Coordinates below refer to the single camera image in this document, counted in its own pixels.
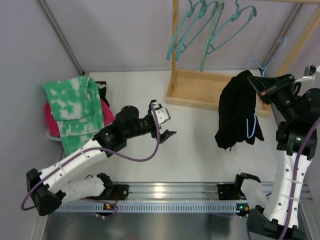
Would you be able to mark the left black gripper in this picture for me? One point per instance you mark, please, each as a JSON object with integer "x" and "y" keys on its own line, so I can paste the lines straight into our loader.
{"x": 155, "y": 129}

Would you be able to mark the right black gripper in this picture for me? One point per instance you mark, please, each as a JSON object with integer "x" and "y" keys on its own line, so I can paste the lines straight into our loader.
{"x": 275, "y": 88}

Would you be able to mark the light blue wire hanger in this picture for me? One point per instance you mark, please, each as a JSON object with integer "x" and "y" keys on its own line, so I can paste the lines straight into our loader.
{"x": 283, "y": 41}

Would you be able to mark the black trousers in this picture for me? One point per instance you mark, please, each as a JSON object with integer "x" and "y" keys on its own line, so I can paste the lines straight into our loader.
{"x": 237, "y": 102}

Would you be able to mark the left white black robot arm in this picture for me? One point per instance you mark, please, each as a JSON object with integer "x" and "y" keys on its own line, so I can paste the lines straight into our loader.
{"x": 53, "y": 186}

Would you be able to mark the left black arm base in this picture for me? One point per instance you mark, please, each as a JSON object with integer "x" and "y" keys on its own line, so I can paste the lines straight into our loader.
{"x": 119, "y": 192}

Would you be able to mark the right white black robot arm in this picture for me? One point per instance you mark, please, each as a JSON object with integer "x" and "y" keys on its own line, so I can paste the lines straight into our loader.
{"x": 276, "y": 217}

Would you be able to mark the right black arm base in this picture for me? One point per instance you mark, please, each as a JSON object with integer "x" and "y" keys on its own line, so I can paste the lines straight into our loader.
{"x": 228, "y": 192}

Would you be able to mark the right teal plastic hanger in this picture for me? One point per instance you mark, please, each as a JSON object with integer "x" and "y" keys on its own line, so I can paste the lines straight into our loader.
{"x": 236, "y": 22}

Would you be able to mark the teal plastic hanger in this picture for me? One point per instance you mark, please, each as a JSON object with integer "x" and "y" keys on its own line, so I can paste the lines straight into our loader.
{"x": 197, "y": 18}
{"x": 175, "y": 22}
{"x": 236, "y": 22}

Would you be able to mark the light green plastic hanger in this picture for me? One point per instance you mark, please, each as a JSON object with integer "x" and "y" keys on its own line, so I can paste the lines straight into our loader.
{"x": 218, "y": 9}

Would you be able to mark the wooden clothes rack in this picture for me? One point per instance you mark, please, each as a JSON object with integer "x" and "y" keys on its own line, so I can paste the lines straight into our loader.
{"x": 195, "y": 89}

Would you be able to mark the black white garment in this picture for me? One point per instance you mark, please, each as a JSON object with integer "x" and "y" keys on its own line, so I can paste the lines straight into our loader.
{"x": 102, "y": 89}

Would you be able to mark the green white tie-dye garment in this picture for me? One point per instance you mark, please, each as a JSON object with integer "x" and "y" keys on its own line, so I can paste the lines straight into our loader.
{"x": 76, "y": 107}

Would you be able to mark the pink garment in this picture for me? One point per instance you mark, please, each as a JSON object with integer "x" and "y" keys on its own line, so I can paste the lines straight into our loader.
{"x": 52, "y": 125}

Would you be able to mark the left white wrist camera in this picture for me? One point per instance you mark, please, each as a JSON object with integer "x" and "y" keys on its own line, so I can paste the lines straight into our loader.
{"x": 159, "y": 112}

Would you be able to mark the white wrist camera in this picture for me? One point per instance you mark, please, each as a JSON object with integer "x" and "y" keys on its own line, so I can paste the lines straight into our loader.
{"x": 309, "y": 74}
{"x": 159, "y": 112}

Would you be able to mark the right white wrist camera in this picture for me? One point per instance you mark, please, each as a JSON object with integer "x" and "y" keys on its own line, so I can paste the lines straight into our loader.
{"x": 309, "y": 74}

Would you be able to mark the aluminium mounting rail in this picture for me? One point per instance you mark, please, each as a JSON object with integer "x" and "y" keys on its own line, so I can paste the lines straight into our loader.
{"x": 174, "y": 191}

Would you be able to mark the right grey wall profile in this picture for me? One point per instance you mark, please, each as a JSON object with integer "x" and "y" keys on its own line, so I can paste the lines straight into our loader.
{"x": 285, "y": 28}

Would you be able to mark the grey slotted cable duct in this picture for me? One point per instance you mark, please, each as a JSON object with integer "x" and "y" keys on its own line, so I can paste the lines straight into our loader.
{"x": 174, "y": 207}

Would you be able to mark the grey corner wall profile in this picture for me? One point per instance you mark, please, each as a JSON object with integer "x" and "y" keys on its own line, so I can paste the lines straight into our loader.
{"x": 48, "y": 14}

